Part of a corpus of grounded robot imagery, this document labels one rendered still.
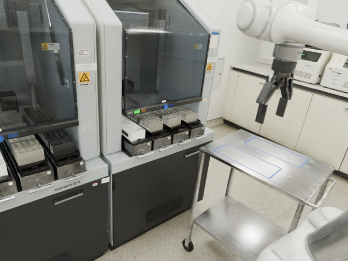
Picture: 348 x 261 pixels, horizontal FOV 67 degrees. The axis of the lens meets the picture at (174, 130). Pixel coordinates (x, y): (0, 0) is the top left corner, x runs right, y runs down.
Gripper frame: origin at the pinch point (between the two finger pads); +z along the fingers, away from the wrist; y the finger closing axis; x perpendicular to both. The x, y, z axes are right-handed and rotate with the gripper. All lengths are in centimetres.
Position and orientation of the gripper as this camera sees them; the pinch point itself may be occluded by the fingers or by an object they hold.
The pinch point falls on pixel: (270, 116)
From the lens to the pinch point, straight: 101.2
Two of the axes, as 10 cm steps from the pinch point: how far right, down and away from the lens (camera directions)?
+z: -0.9, 9.0, 4.2
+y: 7.7, -2.1, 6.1
